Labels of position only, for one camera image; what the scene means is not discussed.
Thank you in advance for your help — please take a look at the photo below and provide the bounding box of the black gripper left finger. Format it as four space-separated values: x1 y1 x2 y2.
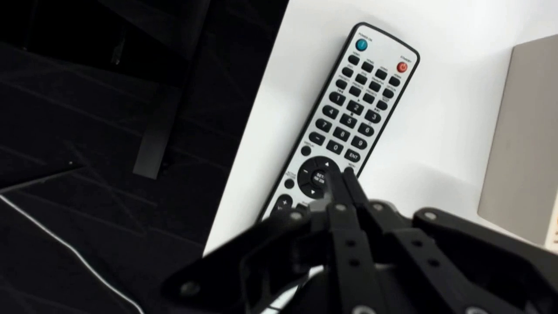
163 167 389 314

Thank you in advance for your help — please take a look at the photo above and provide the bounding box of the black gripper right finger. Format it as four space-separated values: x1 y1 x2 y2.
342 169 558 314

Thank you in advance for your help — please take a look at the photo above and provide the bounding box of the black remote control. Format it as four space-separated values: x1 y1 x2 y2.
257 20 422 224

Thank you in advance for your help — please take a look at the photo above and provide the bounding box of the beige box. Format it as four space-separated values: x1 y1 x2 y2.
476 33 558 252

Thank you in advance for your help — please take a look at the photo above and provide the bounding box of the dark table leg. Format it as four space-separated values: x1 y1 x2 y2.
131 0 215 181

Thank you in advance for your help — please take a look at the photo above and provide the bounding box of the thin white floor cable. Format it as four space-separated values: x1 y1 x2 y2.
0 193 147 314

